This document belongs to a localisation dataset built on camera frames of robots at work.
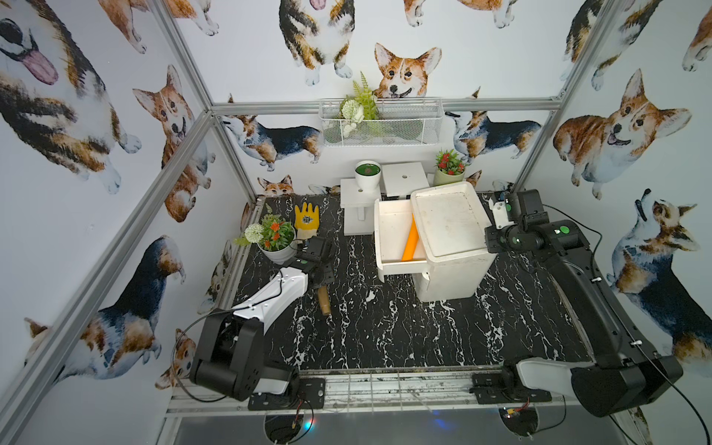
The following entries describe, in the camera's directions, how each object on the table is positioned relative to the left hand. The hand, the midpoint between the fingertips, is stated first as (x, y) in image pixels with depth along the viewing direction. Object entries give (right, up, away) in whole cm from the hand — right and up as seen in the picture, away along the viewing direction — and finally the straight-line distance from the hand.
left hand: (327, 270), depth 90 cm
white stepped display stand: (+10, +22, +7) cm, 25 cm away
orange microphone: (+27, +10, -6) cm, 29 cm away
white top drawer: (+23, +9, -4) cm, 25 cm away
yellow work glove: (-12, +16, +20) cm, 28 cm away
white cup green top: (+13, +32, +5) cm, 35 cm away
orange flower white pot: (-16, +10, 0) cm, 19 cm away
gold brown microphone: (0, -8, -7) cm, 10 cm away
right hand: (+47, +13, -16) cm, 51 cm away
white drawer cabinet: (+38, +15, -9) cm, 42 cm away
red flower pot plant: (+41, +34, +4) cm, 53 cm away
